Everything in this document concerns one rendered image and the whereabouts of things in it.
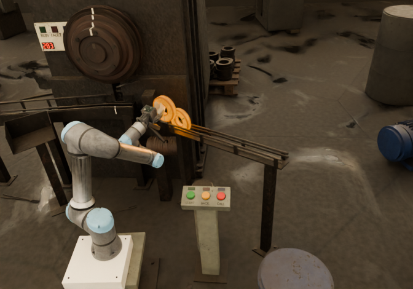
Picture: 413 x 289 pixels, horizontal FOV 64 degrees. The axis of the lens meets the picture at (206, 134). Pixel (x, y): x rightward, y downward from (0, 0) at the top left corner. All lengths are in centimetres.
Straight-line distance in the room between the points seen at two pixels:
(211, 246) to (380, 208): 128
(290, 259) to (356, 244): 79
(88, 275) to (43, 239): 87
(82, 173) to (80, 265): 46
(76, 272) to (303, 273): 104
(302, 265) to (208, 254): 55
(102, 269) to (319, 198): 156
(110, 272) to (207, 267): 58
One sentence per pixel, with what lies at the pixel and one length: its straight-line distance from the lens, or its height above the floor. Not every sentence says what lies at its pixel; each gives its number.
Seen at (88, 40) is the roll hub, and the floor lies 119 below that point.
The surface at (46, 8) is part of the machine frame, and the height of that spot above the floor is 132.
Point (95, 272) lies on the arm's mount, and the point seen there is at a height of 38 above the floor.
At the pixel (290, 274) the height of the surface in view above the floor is 43.
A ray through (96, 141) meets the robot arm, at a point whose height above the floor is 99.
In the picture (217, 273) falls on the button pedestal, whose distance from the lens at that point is 207.
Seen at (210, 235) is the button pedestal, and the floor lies 35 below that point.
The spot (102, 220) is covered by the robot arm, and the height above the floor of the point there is 60.
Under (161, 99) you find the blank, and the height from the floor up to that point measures 89.
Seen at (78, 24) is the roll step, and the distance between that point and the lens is 215.
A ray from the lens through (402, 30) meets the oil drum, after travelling 370.
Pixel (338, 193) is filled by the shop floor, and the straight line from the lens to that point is 265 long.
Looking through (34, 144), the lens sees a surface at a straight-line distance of 238.
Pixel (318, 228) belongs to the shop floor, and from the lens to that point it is 238.
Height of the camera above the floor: 175
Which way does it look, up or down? 33 degrees down
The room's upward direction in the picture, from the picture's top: 4 degrees counter-clockwise
